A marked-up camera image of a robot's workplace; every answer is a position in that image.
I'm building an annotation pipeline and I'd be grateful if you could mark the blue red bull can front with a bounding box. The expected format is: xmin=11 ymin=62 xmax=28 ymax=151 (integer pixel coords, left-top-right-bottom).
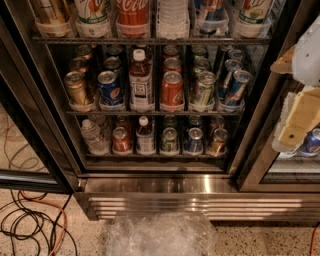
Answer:
xmin=224 ymin=70 xmax=252 ymax=106

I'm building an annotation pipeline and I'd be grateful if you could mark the blue pepsi can front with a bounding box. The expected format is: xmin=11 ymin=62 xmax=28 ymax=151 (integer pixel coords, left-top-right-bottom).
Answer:
xmin=98 ymin=71 xmax=123 ymax=106

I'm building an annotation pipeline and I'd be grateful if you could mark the blue can lower shelf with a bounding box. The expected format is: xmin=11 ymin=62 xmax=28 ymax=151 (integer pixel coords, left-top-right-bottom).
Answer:
xmin=184 ymin=128 xmax=203 ymax=153

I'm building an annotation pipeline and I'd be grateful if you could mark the clear water bottle lower shelf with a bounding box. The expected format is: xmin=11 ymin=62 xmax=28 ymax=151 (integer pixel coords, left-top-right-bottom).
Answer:
xmin=80 ymin=119 xmax=109 ymax=155

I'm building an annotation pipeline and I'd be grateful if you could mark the red coca-cola bottle top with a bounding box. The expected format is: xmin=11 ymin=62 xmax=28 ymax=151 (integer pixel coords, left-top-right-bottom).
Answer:
xmin=117 ymin=0 xmax=149 ymax=37

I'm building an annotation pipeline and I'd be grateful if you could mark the orange cable left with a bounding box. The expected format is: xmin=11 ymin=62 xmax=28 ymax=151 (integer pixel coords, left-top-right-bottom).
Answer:
xmin=19 ymin=190 xmax=68 ymax=256

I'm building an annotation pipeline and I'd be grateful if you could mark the gold can front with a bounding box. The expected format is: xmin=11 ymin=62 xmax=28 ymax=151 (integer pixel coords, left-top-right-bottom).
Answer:
xmin=64 ymin=71 xmax=93 ymax=106

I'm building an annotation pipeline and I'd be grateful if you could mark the clear water bottle top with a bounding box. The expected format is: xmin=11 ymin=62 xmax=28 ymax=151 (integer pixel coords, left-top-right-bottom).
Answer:
xmin=157 ymin=0 xmax=189 ymax=33

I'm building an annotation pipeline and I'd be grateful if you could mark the blue can right compartment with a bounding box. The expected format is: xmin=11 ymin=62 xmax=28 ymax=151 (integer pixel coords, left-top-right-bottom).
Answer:
xmin=299 ymin=127 xmax=320 ymax=156

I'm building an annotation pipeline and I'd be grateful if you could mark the stainless steel fridge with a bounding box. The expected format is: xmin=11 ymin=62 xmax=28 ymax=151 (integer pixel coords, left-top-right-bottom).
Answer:
xmin=0 ymin=0 xmax=319 ymax=222

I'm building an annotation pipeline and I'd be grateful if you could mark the green label bottle top left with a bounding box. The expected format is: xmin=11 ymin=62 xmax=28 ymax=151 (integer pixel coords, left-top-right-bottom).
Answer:
xmin=74 ymin=0 xmax=111 ymax=29

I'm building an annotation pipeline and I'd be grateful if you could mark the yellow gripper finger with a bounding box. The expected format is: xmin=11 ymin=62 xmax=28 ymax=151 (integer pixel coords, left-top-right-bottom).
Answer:
xmin=279 ymin=87 xmax=320 ymax=146

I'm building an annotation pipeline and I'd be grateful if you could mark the red can lower shelf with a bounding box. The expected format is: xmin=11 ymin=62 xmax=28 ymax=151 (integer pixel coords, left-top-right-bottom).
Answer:
xmin=112 ymin=127 xmax=131 ymax=152

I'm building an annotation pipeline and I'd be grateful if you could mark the green label bottle top right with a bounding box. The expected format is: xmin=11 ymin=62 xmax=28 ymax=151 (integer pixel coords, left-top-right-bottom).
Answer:
xmin=238 ymin=0 xmax=273 ymax=28

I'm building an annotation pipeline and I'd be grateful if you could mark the black cables left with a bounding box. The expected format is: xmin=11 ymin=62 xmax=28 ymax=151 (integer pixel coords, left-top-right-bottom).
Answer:
xmin=0 ymin=189 xmax=78 ymax=256

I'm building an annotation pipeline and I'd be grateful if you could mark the gold can lower shelf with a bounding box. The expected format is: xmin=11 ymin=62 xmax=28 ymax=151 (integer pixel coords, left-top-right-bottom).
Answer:
xmin=207 ymin=128 xmax=229 ymax=154

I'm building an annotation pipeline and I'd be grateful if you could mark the white padded gripper finger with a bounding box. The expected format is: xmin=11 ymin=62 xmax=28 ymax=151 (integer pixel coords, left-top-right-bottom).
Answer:
xmin=272 ymin=92 xmax=297 ymax=154

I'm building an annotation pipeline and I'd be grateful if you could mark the brown tea bottle middle shelf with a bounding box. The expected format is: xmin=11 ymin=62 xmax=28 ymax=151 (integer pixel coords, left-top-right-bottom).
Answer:
xmin=129 ymin=49 xmax=153 ymax=106

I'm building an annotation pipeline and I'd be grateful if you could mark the green can lower shelf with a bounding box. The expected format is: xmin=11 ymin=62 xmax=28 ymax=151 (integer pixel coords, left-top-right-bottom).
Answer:
xmin=161 ymin=127 xmax=178 ymax=152

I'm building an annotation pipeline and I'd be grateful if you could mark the clear plastic bag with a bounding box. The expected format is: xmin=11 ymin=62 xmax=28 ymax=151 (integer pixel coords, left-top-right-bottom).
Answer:
xmin=106 ymin=212 xmax=217 ymax=256

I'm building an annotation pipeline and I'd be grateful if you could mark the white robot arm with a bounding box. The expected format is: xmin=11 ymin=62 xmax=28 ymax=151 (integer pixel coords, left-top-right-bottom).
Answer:
xmin=270 ymin=16 xmax=320 ymax=152

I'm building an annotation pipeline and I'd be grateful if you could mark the green label bottle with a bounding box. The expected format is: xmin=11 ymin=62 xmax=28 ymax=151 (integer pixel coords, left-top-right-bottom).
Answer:
xmin=238 ymin=0 xmax=273 ymax=28
xmin=74 ymin=0 xmax=111 ymax=29

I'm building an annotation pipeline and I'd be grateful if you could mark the orange cable right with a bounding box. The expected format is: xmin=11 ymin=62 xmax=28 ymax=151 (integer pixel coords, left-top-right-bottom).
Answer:
xmin=309 ymin=223 xmax=320 ymax=256

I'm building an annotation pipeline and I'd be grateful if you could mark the orange cable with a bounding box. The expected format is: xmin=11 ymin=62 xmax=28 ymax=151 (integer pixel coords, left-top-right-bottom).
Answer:
xmin=19 ymin=190 xmax=68 ymax=256
xmin=309 ymin=223 xmax=320 ymax=256

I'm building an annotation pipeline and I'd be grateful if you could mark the green soda can front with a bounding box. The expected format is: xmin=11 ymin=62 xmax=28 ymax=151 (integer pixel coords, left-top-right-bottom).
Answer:
xmin=191 ymin=71 xmax=216 ymax=106

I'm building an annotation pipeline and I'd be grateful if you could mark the red cola can front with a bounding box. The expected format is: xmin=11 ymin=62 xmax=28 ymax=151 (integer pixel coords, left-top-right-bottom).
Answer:
xmin=161 ymin=71 xmax=183 ymax=106

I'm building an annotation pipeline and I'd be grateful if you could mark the tea bottle lower shelf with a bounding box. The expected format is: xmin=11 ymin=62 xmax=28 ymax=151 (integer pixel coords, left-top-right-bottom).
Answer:
xmin=136 ymin=116 xmax=155 ymax=155

